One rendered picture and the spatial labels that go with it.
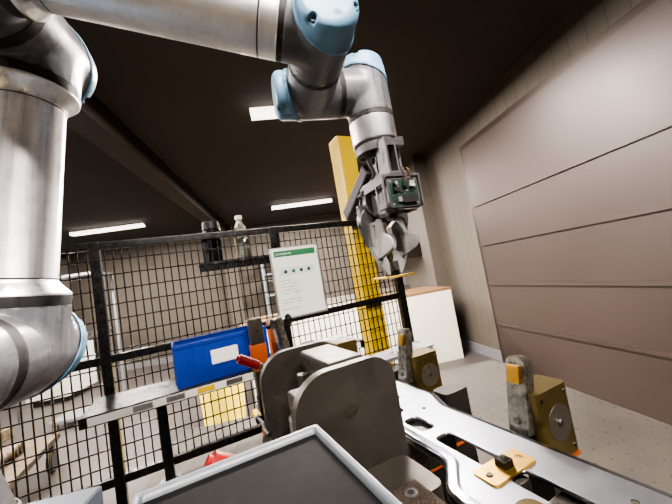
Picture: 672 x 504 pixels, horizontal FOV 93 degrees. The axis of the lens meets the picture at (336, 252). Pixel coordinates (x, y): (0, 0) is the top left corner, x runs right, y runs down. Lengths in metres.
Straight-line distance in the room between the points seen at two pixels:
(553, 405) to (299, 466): 0.50
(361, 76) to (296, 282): 1.00
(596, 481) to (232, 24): 0.67
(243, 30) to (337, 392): 0.42
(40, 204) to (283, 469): 0.44
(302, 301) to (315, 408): 1.06
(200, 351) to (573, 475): 0.96
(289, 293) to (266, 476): 1.16
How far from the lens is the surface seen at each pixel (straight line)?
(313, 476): 0.27
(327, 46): 0.43
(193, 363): 1.16
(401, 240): 0.55
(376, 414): 0.42
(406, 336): 0.91
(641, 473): 1.19
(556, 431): 0.71
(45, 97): 0.60
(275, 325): 0.80
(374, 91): 0.57
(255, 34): 0.45
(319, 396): 0.38
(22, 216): 0.55
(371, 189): 0.51
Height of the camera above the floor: 1.29
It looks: 4 degrees up
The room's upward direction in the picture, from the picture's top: 10 degrees counter-clockwise
